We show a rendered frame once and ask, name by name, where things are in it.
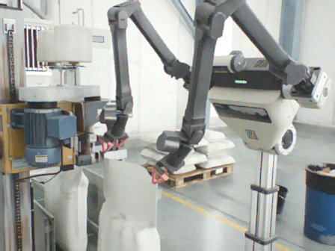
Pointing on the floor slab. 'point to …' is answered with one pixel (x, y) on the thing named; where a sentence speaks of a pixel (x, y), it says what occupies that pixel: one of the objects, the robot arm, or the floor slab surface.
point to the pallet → (193, 175)
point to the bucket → (281, 199)
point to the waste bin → (319, 204)
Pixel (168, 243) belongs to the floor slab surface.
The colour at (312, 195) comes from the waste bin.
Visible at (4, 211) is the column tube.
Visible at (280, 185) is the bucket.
